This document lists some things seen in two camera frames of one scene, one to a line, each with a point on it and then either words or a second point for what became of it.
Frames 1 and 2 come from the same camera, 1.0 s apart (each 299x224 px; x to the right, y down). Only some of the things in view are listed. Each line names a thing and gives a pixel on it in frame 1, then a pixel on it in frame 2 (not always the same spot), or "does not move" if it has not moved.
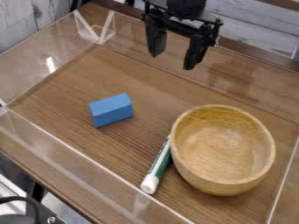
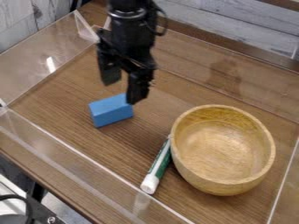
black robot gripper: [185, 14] to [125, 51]
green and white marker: [151, 180] does not move
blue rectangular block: [111, 109] does not move
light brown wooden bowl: [222, 149] does not move
